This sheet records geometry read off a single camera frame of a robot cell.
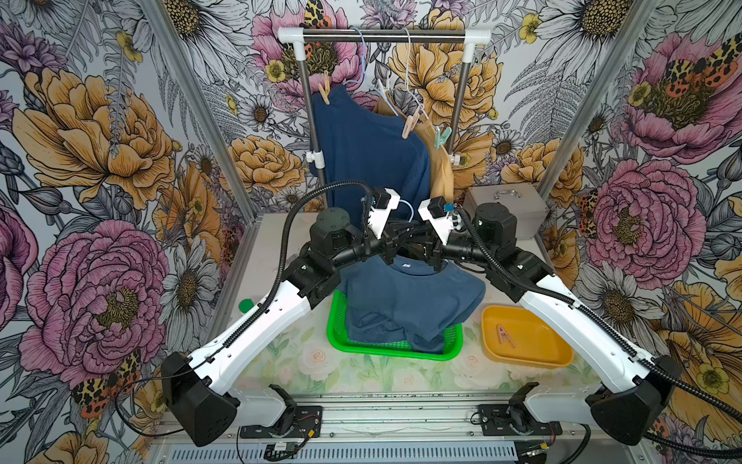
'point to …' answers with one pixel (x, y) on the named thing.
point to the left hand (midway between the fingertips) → (416, 232)
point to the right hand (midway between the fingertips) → (402, 244)
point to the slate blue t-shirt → (409, 301)
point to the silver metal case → (527, 202)
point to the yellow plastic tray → (514, 336)
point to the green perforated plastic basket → (338, 335)
